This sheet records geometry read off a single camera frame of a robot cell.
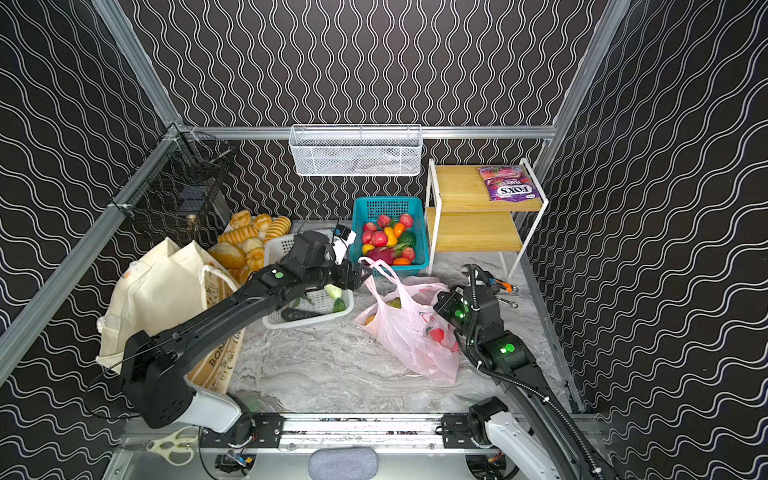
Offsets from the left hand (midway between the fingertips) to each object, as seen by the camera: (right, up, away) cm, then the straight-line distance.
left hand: (370, 268), depth 76 cm
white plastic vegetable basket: (-21, -14, +19) cm, 31 cm away
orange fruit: (+9, +13, +35) cm, 38 cm away
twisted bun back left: (-53, +17, +40) cm, 69 cm away
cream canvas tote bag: (-53, -5, 0) cm, 53 cm away
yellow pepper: (+6, +9, +32) cm, 34 cm away
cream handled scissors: (-46, -43, -4) cm, 64 cm away
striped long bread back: (-52, +11, +36) cm, 64 cm away
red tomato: (+18, -18, +3) cm, 25 cm away
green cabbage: (+7, -10, +7) cm, 14 cm away
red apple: (+2, +9, +29) cm, 30 cm away
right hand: (+17, -6, -1) cm, 18 cm away
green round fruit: (+12, +10, +33) cm, 36 cm away
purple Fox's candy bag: (+37, +23, +4) cm, 44 cm away
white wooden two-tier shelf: (+29, +15, +22) cm, 39 cm away
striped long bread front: (-37, +14, +39) cm, 55 cm away
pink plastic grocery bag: (+8, -12, -3) cm, 15 cm away
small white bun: (-45, +8, +33) cm, 57 cm away
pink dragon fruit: (+4, +4, +25) cm, 26 cm away
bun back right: (-44, +16, +41) cm, 62 cm away
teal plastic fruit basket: (-3, +21, +41) cm, 46 cm away
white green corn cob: (-13, -8, +20) cm, 25 cm away
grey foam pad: (-6, -44, -9) cm, 45 cm away
